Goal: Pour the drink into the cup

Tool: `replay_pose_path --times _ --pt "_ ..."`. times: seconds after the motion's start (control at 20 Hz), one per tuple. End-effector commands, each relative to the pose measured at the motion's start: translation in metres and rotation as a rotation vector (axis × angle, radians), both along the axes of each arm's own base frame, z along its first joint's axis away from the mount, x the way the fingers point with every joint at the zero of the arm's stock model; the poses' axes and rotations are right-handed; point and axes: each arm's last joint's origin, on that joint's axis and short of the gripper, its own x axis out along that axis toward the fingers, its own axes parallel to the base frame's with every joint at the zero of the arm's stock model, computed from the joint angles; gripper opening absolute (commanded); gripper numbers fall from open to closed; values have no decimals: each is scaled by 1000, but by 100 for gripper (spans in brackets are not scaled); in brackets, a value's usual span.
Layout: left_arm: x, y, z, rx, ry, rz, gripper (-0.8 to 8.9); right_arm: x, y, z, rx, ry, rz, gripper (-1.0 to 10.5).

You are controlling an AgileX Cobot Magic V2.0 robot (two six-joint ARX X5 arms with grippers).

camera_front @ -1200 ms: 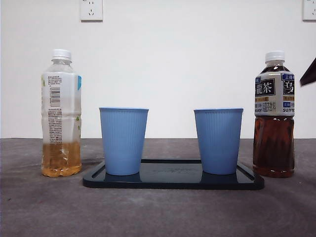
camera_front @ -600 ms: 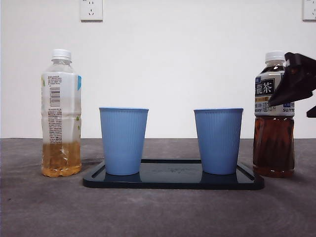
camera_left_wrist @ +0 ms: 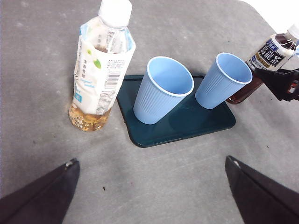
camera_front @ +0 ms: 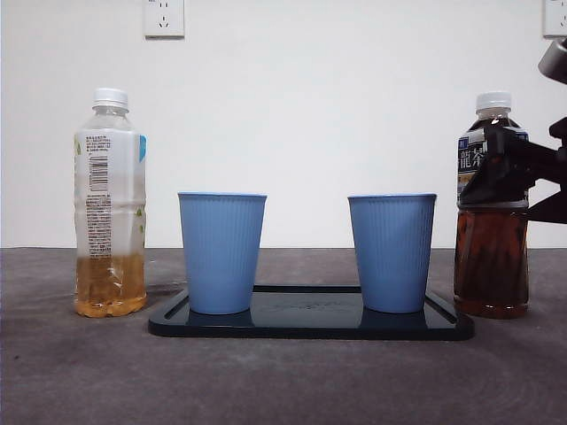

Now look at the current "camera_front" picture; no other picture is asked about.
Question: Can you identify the dark oolong tea bottle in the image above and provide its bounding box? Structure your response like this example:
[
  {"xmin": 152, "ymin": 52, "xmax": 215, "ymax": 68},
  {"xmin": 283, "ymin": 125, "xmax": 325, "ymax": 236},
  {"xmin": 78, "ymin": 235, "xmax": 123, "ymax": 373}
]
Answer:
[{"xmin": 452, "ymin": 90, "xmax": 531, "ymax": 321}]

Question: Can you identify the clear green tea bottle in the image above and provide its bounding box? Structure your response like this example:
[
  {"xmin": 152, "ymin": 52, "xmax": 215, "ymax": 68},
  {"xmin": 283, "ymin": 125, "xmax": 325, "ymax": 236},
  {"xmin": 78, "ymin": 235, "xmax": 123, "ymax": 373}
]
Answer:
[{"xmin": 73, "ymin": 87, "xmax": 150, "ymax": 320}]

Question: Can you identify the blue ribbed plastic cup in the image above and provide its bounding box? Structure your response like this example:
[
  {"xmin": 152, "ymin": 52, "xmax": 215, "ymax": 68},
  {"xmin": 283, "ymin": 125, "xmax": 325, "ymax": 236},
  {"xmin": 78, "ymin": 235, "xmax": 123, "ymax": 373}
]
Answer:
[
  {"xmin": 346, "ymin": 192, "xmax": 439, "ymax": 315},
  {"xmin": 176, "ymin": 191, "xmax": 268, "ymax": 316}
]

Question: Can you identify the dark blue-green flat tray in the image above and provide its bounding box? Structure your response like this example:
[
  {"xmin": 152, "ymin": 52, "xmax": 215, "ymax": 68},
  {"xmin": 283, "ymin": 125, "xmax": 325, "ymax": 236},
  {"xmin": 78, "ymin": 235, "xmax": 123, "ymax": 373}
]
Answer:
[{"xmin": 147, "ymin": 285, "xmax": 476, "ymax": 342}]

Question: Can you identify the white wall socket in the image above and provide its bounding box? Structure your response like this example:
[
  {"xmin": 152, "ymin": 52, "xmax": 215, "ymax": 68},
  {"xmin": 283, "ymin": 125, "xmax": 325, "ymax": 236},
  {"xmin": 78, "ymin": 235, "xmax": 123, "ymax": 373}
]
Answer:
[
  {"xmin": 542, "ymin": 0, "xmax": 567, "ymax": 39},
  {"xmin": 143, "ymin": 0, "xmax": 186, "ymax": 39}
]

